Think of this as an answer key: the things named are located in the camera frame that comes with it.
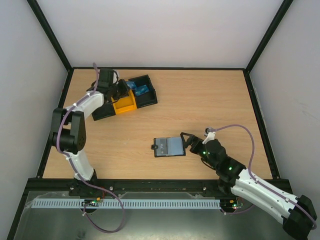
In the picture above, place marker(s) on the black bin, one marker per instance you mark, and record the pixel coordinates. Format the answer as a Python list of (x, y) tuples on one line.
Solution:
[(149, 98), (98, 107)]

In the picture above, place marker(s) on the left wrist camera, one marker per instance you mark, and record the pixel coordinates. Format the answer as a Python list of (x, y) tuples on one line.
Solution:
[(115, 76)]

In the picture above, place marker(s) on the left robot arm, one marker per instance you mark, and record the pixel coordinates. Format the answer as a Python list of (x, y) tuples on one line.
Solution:
[(68, 126)]

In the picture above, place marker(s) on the grey vip card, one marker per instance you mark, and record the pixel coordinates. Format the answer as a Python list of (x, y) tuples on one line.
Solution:
[(162, 144)]

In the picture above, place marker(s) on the light blue cable duct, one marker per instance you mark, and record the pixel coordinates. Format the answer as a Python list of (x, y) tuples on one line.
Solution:
[(64, 203)]

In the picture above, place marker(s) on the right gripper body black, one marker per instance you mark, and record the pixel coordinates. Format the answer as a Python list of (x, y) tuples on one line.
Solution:
[(194, 142)]

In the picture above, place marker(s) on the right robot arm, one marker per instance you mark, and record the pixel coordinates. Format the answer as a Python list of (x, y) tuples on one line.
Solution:
[(297, 215)]

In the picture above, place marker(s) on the blue card in bin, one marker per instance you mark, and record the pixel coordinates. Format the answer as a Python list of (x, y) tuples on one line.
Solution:
[(141, 90)]

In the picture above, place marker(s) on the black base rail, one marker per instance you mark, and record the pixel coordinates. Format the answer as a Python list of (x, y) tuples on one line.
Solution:
[(206, 188)]

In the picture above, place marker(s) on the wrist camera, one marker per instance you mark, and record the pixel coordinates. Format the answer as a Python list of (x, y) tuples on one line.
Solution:
[(210, 135), (115, 76)]

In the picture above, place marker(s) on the yellow bin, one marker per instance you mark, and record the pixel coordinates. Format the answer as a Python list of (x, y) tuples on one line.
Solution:
[(125, 104)]

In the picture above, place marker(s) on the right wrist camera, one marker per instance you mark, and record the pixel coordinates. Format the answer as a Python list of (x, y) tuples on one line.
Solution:
[(210, 135)]

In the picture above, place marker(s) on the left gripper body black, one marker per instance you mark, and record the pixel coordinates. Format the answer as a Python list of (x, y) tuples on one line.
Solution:
[(116, 92)]

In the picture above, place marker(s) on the black card holder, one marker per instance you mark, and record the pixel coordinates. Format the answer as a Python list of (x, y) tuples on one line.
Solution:
[(174, 145)]

